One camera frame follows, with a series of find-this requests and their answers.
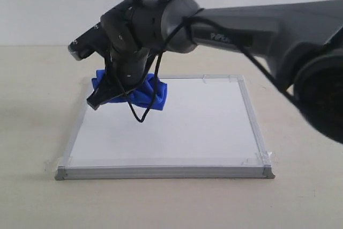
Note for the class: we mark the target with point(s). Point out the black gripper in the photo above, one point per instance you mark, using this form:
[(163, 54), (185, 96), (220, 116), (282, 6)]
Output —
[(122, 66)]

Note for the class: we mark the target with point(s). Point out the blue cloth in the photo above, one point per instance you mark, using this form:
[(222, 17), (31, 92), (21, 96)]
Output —
[(142, 96)]

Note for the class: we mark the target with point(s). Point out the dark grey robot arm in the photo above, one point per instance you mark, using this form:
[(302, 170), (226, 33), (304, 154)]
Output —
[(300, 42)]

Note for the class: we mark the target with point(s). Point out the clear tape back right edge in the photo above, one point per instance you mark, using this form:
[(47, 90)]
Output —
[(222, 79)]

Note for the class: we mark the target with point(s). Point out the clear tape front right corner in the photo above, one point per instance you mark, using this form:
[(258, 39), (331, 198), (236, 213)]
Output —
[(264, 158)]

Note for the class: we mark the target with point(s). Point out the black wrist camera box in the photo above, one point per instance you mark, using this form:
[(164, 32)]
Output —
[(85, 44)]

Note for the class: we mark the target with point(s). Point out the white board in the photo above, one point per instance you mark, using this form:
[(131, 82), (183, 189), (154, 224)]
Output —
[(204, 131)]

